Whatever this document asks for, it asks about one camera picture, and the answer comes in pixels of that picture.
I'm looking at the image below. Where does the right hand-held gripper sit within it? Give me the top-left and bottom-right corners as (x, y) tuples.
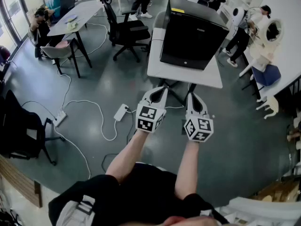
(183, 92), (215, 142)

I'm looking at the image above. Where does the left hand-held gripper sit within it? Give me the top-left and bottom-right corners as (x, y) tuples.
(135, 87), (169, 134)

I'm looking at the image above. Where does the black mini fridge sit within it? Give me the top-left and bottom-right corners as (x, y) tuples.
(159, 0), (230, 71)

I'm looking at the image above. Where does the person's right forearm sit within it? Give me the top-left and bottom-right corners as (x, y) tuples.
(173, 139), (201, 200)

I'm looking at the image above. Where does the person's left forearm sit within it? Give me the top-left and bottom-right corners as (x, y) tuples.
(105, 129), (151, 184)

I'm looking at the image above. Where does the glass door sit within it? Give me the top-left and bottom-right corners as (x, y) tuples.
(0, 0), (32, 54)

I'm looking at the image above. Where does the white table with black legs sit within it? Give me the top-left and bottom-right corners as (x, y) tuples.
(147, 27), (223, 106)

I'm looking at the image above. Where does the white power strip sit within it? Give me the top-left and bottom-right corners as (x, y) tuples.
(52, 110), (68, 127)
(113, 103), (130, 121)

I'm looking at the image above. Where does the small cream stool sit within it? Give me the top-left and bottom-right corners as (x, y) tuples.
(255, 95), (280, 120)

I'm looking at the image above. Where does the black office chair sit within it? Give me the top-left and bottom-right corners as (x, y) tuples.
(99, 0), (151, 63)

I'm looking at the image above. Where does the blue seat chair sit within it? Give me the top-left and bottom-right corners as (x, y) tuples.
(241, 63), (282, 97)

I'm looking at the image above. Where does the beige round-holed cabinet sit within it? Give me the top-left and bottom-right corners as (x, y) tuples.
(248, 17), (285, 68)

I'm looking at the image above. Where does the white round backpack device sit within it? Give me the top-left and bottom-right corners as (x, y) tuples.
(232, 6), (247, 25)

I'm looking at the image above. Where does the person's black shirt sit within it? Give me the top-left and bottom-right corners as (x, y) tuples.
(48, 162), (232, 226)

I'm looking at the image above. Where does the long white table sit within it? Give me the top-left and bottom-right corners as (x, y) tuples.
(255, 20), (301, 103)

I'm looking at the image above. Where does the beige chair with pink cushion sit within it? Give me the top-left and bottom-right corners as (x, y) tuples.
(40, 37), (82, 79)

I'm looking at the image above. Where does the grey table with black legs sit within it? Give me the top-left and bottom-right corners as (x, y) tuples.
(47, 0), (104, 79)

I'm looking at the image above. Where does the pale round plate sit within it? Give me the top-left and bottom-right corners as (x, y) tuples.
(63, 14), (79, 24)

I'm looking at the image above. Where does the wooden crate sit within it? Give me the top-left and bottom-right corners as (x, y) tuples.
(250, 177), (301, 205)

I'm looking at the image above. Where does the white railing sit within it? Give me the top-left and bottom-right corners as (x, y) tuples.
(215, 196), (301, 226)

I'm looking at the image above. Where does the black high-back chair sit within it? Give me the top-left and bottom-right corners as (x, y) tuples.
(59, 0), (79, 18)

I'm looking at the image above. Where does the black fabric chair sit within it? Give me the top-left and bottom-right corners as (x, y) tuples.
(0, 89), (66, 167)

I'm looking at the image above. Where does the wooden bench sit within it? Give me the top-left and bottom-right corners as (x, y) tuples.
(0, 153), (43, 209)

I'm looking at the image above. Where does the white floor cable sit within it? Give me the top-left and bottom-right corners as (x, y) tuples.
(21, 22), (139, 180)

